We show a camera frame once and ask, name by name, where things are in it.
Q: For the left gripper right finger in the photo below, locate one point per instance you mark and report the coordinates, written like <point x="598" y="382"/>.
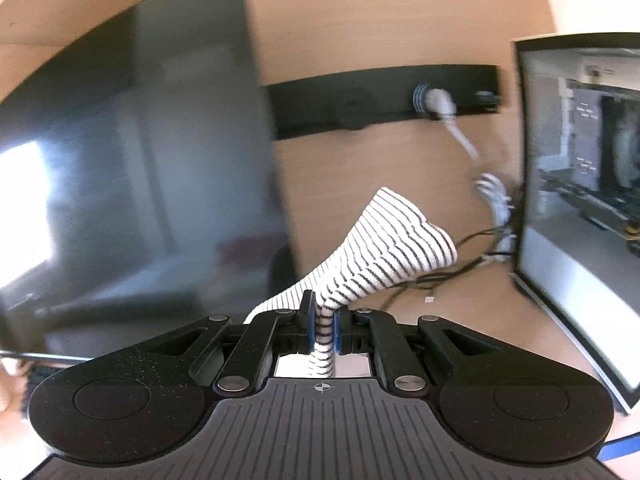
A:
<point x="389" y="346"/>

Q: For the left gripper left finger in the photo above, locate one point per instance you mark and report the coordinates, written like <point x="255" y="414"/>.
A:
<point x="252" y="361"/>

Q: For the striped beige sweater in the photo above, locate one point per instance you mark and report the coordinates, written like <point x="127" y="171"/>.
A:
<point x="390" y="243"/>

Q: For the black curved monitor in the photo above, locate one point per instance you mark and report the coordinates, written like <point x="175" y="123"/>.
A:
<point x="139" y="190"/>

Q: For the white computer case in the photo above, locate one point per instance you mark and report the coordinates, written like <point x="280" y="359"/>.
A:
<point x="578" y="242"/>

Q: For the black wall power strip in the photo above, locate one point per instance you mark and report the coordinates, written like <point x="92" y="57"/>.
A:
<point x="354" y="100"/>

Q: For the white plug with cable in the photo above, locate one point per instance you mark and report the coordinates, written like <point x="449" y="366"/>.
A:
<point x="438" y="103"/>

